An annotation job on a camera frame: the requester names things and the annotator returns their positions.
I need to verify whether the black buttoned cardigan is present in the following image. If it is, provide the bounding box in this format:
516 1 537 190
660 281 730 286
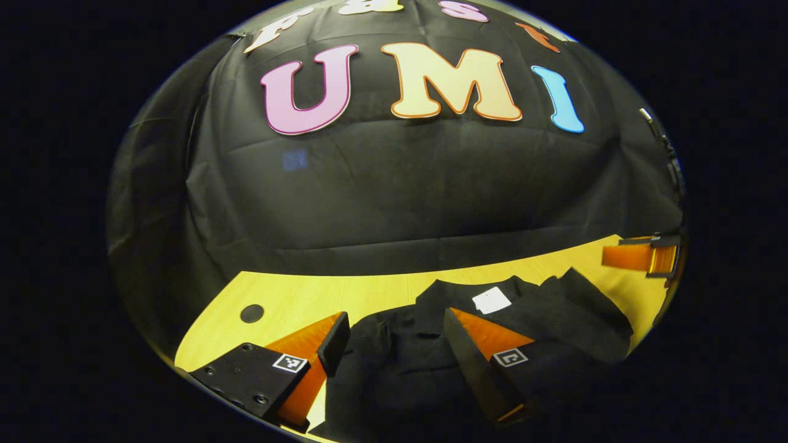
323 268 635 441

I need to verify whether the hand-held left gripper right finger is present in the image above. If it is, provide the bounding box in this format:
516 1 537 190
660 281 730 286
443 307 597 429

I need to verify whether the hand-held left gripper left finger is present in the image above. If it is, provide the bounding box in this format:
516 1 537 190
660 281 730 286
188 311 352 433

